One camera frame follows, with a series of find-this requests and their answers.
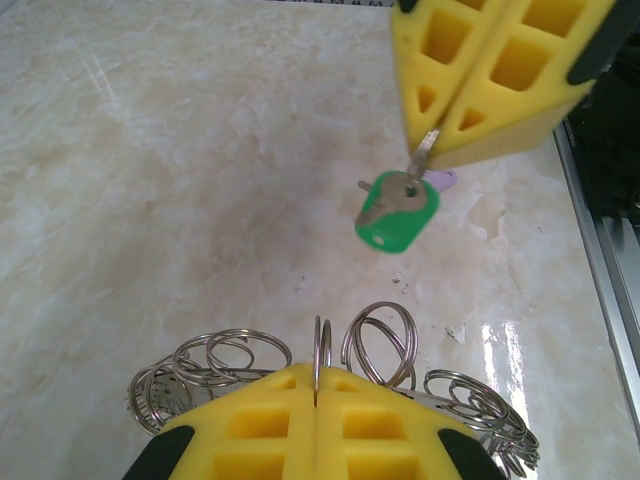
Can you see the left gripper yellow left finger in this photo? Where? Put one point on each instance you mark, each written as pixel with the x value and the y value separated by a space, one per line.
pixel 250 435

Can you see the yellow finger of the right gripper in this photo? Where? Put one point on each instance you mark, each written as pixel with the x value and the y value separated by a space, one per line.
pixel 415 70
pixel 545 100

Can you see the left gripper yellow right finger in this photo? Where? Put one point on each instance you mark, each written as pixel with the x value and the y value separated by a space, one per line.
pixel 390 435

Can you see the silver disc with keyrings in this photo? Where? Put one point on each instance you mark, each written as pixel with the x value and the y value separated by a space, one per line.
pixel 167 397

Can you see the silver metal keyring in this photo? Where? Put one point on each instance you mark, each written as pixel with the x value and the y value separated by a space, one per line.
pixel 317 350

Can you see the silver metal key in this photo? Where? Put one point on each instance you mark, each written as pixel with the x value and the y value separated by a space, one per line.
pixel 397 197

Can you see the green plastic key tag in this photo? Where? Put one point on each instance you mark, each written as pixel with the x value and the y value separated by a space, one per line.
pixel 400 232

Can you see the purple plastic key tag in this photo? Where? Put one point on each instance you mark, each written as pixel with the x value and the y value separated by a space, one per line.
pixel 442 179

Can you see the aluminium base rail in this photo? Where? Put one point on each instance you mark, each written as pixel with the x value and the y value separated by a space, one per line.
pixel 610 260

